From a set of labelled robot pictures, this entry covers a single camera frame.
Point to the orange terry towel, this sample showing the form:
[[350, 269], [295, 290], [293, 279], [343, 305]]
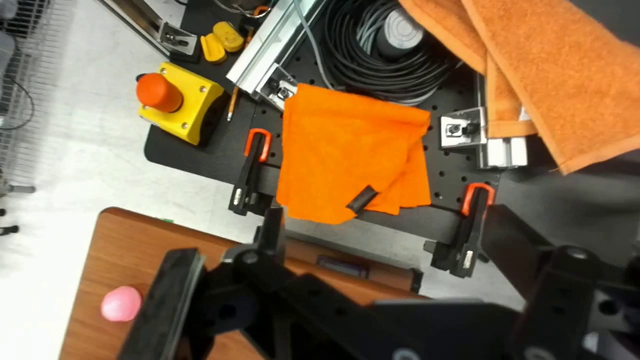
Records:
[[567, 80]]

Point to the pink toy ball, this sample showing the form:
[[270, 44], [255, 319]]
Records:
[[121, 305]]

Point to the aluminium profile rail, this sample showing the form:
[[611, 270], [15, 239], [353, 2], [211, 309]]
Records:
[[266, 53]]

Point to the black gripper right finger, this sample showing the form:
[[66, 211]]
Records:
[[552, 292]]

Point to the yellow plastic clip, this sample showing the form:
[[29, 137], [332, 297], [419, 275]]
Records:
[[230, 37], [212, 48]]

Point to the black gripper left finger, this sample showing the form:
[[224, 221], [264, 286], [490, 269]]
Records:
[[162, 307]]

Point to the bright orange folded cloth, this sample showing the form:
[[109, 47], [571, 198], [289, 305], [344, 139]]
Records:
[[347, 146]]

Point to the wooden pencil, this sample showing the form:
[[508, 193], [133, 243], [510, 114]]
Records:
[[232, 102]]

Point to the grey cylinder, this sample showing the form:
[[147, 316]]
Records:
[[400, 31]]

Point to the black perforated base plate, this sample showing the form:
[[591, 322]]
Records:
[[200, 157]]

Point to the yellow emergency stop box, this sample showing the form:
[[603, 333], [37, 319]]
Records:
[[192, 101]]

